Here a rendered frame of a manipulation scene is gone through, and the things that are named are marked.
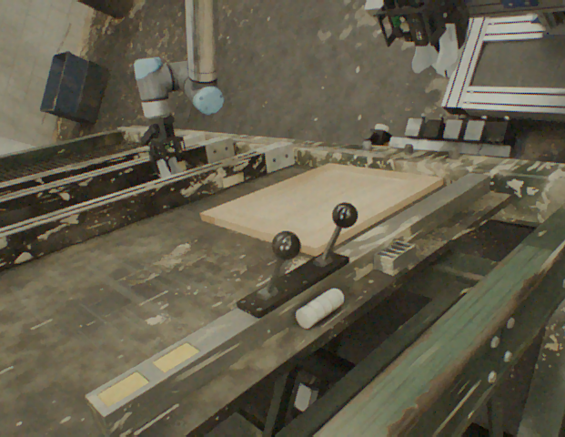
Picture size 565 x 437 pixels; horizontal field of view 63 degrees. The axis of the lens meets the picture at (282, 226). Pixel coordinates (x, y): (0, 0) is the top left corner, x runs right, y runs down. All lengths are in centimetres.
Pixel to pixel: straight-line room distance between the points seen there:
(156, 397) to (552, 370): 90
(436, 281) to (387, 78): 180
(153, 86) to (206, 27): 24
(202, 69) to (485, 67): 126
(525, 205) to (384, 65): 162
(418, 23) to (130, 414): 57
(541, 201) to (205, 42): 85
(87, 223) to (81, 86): 410
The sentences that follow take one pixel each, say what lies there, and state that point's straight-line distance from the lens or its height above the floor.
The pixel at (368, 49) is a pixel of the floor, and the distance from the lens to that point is 275.
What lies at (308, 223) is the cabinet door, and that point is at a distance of 98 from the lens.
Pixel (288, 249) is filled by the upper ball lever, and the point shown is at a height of 156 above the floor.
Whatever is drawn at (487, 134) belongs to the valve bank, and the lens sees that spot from 142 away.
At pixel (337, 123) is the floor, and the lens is 267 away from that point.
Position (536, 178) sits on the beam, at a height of 90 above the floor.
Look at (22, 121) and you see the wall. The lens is 613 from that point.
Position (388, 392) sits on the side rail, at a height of 155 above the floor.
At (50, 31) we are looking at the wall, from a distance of 625.
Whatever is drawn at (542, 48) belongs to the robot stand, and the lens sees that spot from 207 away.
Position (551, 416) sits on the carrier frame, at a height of 79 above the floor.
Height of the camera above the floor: 198
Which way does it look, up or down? 46 degrees down
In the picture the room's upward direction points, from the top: 75 degrees counter-clockwise
